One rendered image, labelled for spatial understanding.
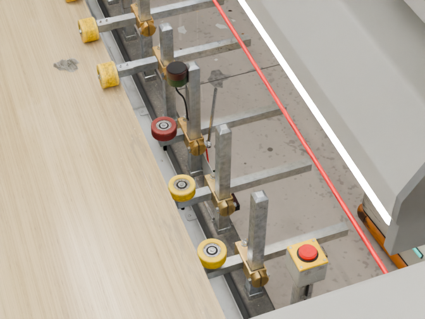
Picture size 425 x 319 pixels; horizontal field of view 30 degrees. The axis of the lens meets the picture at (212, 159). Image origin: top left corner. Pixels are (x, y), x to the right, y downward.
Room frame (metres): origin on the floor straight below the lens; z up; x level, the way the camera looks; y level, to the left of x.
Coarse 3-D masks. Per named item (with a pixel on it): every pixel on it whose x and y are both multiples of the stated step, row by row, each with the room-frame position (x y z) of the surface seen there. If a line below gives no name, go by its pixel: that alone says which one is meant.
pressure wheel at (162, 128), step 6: (156, 120) 1.77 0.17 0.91; (162, 120) 1.77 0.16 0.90; (168, 120) 1.77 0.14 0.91; (174, 120) 1.77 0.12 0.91; (156, 126) 1.75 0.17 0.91; (162, 126) 1.75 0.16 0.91; (168, 126) 1.75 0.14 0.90; (174, 126) 1.75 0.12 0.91; (156, 132) 1.72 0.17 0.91; (162, 132) 1.72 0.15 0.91; (168, 132) 1.72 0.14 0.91; (174, 132) 1.73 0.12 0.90; (156, 138) 1.72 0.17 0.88; (162, 138) 1.71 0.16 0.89; (168, 138) 1.72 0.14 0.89
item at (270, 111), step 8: (272, 104) 1.89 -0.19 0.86; (240, 112) 1.86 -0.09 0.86; (248, 112) 1.86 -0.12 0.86; (256, 112) 1.86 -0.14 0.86; (264, 112) 1.86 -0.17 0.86; (272, 112) 1.87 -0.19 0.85; (280, 112) 1.88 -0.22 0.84; (216, 120) 1.82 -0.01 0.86; (224, 120) 1.82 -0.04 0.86; (232, 120) 1.82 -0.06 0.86; (240, 120) 1.83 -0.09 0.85; (248, 120) 1.84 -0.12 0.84; (256, 120) 1.85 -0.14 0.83; (208, 128) 1.79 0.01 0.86; (176, 136) 1.75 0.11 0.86; (160, 144) 1.73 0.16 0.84; (168, 144) 1.74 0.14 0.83
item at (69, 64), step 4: (60, 60) 2.06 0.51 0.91; (64, 60) 2.04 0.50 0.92; (68, 60) 2.05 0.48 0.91; (72, 60) 2.06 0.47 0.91; (76, 60) 2.06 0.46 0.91; (56, 64) 2.04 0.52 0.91; (60, 64) 2.04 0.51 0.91; (64, 64) 2.04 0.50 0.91; (68, 64) 2.03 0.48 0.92; (72, 64) 2.03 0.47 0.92; (76, 64) 2.05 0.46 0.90; (60, 68) 2.02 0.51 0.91; (64, 68) 2.02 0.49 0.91; (68, 68) 2.02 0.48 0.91; (72, 68) 2.02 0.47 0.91; (76, 68) 2.02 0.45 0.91; (72, 72) 2.01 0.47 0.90
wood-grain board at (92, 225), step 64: (0, 0) 2.41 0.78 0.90; (64, 0) 2.41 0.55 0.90; (0, 64) 2.05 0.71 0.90; (0, 128) 1.74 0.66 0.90; (64, 128) 1.74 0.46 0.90; (128, 128) 1.74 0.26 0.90; (0, 192) 1.48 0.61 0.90; (64, 192) 1.48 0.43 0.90; (128, 192) 1.48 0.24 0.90; (0, 256) 1.26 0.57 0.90; (64, 256) 1.26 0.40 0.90; (128, 256) 1.26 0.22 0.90; (192, 256) 1.26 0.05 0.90
